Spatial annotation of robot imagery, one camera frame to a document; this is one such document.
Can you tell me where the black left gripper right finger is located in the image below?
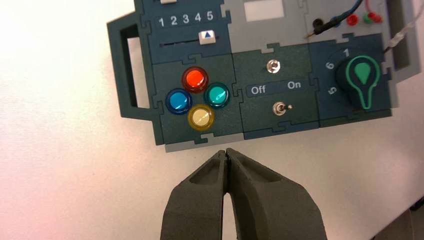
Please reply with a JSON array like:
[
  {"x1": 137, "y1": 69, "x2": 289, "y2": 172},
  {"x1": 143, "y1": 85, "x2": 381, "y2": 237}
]
[{"x1": 226, "y1": 148, "x2": 327, "y2": 240}]

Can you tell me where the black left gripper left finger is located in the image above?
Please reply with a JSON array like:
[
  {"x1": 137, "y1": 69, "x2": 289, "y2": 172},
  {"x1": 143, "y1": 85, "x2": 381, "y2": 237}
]
[{"x1": 159, "y1": 149, "x2": 229, "y2": 240}]

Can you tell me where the dark knob with green pointer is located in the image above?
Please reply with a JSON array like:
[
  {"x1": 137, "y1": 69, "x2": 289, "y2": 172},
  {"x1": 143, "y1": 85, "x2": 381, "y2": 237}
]
[{"x1": 335, "y1": 54, "x2": 382, "y2": 111}]

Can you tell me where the yellow round push button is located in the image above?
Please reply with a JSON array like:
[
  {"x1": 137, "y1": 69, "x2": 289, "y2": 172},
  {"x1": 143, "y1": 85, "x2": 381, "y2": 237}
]
[{"x1": 187, "y1": 103, "x2": 216, "y2": 132}]

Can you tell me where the blue round push button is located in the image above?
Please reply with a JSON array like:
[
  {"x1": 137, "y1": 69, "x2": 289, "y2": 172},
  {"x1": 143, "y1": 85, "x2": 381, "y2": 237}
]
[{"x1": 165, "y1": 87, "x2": 193, "y2": 116}]

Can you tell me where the dark blue grey control box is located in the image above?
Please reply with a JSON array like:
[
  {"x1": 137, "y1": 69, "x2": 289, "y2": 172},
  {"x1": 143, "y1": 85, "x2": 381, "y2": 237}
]
[{"x1": 106, "y1": 0, "x2": 415, "y2": 154}]

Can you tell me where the teal round push button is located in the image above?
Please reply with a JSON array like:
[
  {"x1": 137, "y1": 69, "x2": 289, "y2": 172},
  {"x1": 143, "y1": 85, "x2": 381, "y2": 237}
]
[{"x1": 203, "y1": 82, "x2": 231, "y2": 110}]

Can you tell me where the orange red round push button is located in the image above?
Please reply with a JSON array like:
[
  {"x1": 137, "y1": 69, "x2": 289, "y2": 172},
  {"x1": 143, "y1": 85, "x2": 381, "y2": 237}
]
[{"x1": 181, "y1": 66, "x2": 210, "y2": 94}]

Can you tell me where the black banana plug lead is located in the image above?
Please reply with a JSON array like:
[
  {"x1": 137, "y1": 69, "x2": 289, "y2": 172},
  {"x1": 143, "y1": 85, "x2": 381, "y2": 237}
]
[{"x1": 306, "y1": 11, "x2": 349, "y2": 39}]

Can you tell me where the red banana plug lead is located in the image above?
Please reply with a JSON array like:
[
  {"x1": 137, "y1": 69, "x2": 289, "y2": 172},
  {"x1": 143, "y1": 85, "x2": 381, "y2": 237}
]
[{"x1": 346, "y1": 0, "x2": 384, "y2": 27}]

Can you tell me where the white banana plug lead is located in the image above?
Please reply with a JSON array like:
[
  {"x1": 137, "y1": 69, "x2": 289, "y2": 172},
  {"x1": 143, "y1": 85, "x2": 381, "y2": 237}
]
[{"x1": 384, "y1": 13, "x2": 424, "y2": 56}]

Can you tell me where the blue banana plug lead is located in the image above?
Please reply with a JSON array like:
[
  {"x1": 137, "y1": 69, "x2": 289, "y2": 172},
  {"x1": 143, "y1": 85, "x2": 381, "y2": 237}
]
[{"x1": 331, "y1": 0, "x2": 364, "y2": 27}]

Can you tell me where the metal toggle switch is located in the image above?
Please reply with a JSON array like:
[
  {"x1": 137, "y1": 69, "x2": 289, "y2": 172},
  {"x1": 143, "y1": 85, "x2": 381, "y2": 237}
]
[
  {"x1": 272, "y1": 101, "x2": 294, "y2": 116},
  {"x1": 266, "y1": 59, "x2": 282, "y2": 74}
]

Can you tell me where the white slider handle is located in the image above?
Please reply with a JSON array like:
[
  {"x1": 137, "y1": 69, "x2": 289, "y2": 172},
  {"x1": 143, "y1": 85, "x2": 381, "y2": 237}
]
[{"x1": 198, "y1": 30, "x2": 217, "y2": 46}]

